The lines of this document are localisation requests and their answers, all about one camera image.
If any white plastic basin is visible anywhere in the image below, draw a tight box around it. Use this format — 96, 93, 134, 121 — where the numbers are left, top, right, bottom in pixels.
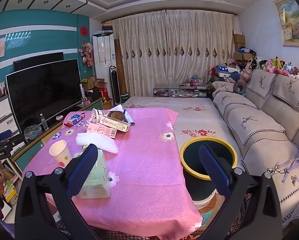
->
193, 190, 218, 209

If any dark bin with yellow rim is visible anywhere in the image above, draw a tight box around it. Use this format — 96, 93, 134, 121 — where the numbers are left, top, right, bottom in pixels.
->
179, 137, 238, 203

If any white floral printed box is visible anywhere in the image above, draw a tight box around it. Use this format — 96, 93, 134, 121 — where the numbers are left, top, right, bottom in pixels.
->
99, 115, 130, 132

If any stack of cardboard boxes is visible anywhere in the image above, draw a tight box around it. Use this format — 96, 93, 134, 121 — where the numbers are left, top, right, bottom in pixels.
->
233, 34, 255, 60

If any red box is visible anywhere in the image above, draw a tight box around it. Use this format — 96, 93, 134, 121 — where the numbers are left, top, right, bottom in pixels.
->
98, 87, 109, 101

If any framed flower painting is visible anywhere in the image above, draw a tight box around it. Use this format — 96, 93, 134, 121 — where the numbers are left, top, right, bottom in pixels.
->
273, 0, 299, 47

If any grey neck pillow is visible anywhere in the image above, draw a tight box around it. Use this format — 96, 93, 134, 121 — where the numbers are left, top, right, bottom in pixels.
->
234, 82, 247, 95

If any white standing air conditioner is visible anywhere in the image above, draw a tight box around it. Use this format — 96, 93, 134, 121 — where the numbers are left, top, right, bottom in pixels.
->
92, 31, 116, 98

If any small blue packet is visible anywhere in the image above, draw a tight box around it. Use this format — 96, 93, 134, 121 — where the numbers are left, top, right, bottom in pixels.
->
67, 114, 83, 125

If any white foam fruit net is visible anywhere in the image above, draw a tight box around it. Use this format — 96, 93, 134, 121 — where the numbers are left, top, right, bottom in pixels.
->
76, 132, 118, 154

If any white tube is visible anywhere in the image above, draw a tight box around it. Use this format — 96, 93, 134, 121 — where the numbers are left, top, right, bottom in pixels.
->
123, 109, 135, 126

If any open cardboard box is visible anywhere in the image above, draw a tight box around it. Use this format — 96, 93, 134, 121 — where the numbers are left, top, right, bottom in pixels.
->
81, 76, 108, 90

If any row of children's books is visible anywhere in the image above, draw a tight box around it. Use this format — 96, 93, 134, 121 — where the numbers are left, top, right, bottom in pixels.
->
0, 160, 18, 205

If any pink drink carton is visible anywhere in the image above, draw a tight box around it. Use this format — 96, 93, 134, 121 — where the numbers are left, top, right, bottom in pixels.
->
86, 120, 117, 139

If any large black television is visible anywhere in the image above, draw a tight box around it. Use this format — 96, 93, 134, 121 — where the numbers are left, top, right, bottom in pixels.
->
6, 59, 83, 133

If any white paper cup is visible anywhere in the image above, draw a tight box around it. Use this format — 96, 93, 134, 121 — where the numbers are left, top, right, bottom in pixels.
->
49, 140, 72, 168

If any small black television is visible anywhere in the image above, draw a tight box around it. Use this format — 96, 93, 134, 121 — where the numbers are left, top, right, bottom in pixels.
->
13, 52, 64, 72

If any low shelf with books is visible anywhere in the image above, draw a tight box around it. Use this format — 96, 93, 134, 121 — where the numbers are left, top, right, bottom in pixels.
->
153, 86, 211, 98

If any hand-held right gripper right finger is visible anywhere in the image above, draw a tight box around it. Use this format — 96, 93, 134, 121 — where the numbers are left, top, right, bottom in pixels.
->
199, 144, 283, 240

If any beige sofa with deer covers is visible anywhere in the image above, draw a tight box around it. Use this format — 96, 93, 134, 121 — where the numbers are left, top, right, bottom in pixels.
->
211, 69, 299, 228

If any white drawer cabinet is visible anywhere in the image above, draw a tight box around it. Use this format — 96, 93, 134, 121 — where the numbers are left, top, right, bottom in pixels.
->
0, 96, 17, 135

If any green tissue pack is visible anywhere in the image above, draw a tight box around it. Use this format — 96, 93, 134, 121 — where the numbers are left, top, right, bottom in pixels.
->
73, 149, 111, 200

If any black tower fan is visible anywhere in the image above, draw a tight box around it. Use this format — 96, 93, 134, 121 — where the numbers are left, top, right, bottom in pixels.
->
109, 65, 121, 105

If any pink tablecloth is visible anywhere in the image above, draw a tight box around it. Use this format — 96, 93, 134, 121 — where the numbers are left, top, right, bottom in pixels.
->
22, 107, 203, 235

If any pile of plush toys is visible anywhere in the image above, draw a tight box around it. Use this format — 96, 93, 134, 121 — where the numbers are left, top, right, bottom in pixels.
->
212, 55, 299, 83

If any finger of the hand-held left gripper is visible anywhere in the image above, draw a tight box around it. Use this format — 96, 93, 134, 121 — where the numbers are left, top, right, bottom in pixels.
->
0, 129, 26, 153

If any beige patterned curtain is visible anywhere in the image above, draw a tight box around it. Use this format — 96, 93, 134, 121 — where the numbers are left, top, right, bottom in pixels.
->
113, 9, 236, 98

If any hanging flower decoration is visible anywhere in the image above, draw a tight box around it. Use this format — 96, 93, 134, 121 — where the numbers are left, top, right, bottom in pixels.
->
79, 40, 93, 67

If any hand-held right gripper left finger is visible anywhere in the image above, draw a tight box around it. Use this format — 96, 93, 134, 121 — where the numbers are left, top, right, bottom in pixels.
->
14, 143, 98, 240

